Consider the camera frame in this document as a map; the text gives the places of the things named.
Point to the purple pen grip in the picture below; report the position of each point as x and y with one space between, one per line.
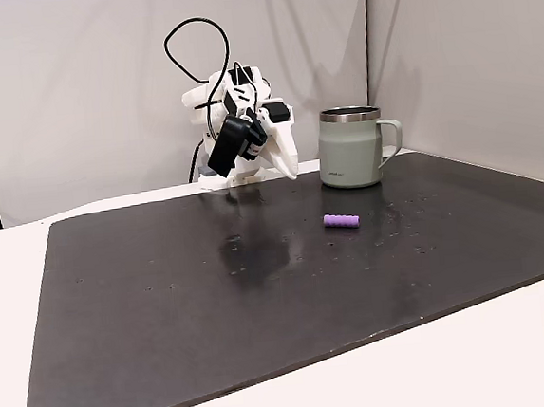
341 220

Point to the sage green steel-rimmed mug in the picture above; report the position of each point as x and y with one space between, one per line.
348 154

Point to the grey connector block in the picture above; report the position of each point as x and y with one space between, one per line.
206 172

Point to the black table mat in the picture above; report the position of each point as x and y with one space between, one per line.
214 304

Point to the black camera box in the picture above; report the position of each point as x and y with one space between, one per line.
226 145

